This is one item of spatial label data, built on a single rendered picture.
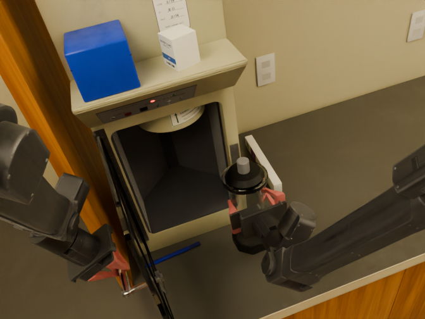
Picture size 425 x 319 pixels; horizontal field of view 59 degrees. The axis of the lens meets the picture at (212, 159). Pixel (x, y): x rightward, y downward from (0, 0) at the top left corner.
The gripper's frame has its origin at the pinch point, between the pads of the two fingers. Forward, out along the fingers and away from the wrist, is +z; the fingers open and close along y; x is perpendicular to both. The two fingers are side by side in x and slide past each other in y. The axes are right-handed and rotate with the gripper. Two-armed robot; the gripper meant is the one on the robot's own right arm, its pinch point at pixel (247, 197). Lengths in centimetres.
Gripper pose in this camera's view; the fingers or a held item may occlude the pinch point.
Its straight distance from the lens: 91.9
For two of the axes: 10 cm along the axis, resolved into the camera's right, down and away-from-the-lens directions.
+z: -3.3, -5.2, 7.9
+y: -9.3, 3.2, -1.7
